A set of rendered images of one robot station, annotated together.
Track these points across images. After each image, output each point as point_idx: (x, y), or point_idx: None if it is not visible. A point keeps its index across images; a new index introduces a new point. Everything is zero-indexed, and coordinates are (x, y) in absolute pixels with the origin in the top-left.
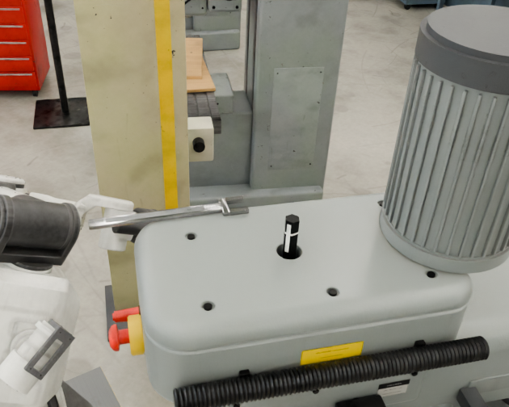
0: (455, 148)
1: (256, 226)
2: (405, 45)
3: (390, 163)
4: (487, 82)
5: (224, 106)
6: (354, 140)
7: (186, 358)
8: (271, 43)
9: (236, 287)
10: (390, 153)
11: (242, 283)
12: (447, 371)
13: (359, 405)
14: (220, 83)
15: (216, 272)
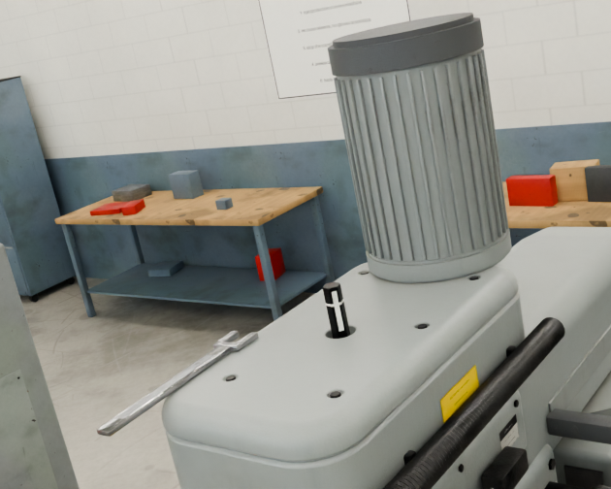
0: (435, 131)
1: (282, 339)
2: (65, 337)
3: (151, 466)
4: (436, 52)
5: None
6: (84, 468)
7: (359, 457)
8: None
9: (338, 372)
10: (143, 456)
11: (339, 367)
12: (530, 397)
13: (502, 462)
14: None
15: (303, 376)
